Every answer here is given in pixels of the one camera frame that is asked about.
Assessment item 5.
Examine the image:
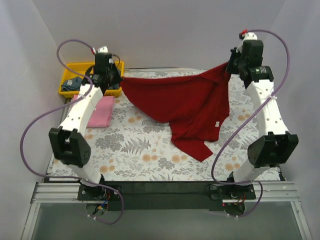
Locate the red t shirt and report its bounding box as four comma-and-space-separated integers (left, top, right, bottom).
120, 63, 231, 162

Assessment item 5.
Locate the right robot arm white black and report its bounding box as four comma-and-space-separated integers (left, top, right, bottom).
226, 40, 299, 199

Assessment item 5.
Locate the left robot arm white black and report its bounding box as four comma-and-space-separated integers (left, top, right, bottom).
48, 46, 122, 200

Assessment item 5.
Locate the yellow plastic bin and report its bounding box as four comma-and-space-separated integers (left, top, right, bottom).
58, 61, 125, 99

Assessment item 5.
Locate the grey-blue t shirt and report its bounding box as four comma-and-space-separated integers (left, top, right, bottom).
61, 76, 82, 92

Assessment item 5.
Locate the folded pink t shirt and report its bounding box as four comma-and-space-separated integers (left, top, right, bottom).
86, 96, 115, 128

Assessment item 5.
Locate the floral table mat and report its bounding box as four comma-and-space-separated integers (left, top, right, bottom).
85, 75, 259, 181

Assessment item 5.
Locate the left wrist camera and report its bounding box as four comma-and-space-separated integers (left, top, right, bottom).
91, 46, 109, 55

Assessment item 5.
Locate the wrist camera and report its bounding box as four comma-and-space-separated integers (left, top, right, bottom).
239, 29, 258, 41
91, 46, 109, 55

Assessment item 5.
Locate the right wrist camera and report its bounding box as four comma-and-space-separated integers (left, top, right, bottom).
239, 29, 258, 41

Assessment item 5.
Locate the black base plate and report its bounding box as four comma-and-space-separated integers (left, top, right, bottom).
77, 181, 257, 211

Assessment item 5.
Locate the aluminium frame rail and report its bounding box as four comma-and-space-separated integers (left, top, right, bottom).
30, 182, 85, 203

